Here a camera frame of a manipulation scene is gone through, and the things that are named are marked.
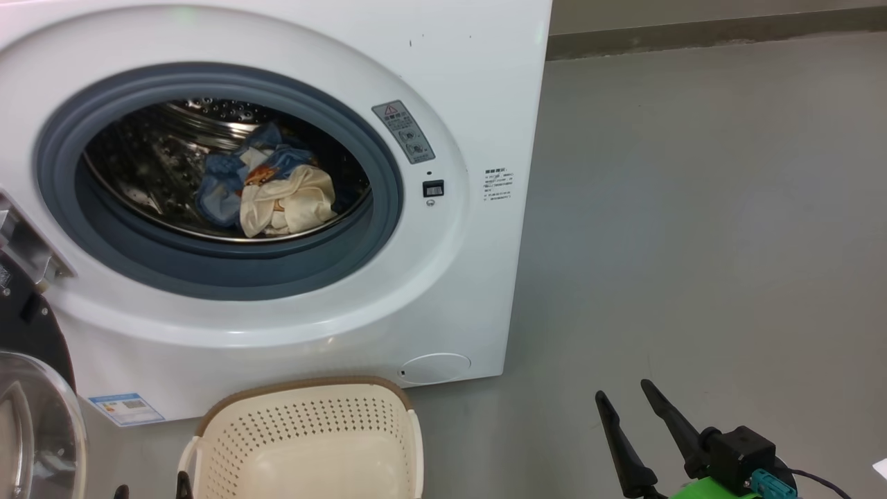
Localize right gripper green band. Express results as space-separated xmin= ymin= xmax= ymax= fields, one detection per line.
xmin=595 ymin=378 xmax=760 ymax=499

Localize black round washing machine door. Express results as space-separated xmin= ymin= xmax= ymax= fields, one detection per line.
xmin=0 ymin=186 xmax=89 ymax=499

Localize blue patterned garment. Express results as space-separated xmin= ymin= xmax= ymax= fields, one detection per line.
xmin=239 ymin=165 xmax=339 ymax=239

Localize cream perforated laundry basket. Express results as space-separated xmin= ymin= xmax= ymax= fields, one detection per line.
xmin=177 ymin=376 xmax=425 ymax=499

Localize white washing machine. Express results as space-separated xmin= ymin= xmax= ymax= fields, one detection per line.
xmin=0 ymin=0 xmax=554 ymax=426

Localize blue energy label sticker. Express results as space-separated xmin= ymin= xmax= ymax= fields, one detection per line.
xmin=88 ymin=392 xmax=166 ymax=427

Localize round white filter cover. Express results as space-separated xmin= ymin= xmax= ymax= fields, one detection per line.
xmin=399 ymin=352 xmax=473 ymax=386

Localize grey warning sticker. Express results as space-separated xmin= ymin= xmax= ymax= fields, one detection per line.
xmin=371 ymin=100 xmax=437 ymax=166

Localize grey skirting board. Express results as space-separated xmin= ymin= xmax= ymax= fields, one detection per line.
xmin=545 ymin=6 xmax=887 ymax=62

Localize right camera cable teal plug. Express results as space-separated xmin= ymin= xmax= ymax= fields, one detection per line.
xmin=751 ymin=467 xmax=854 ymax=499

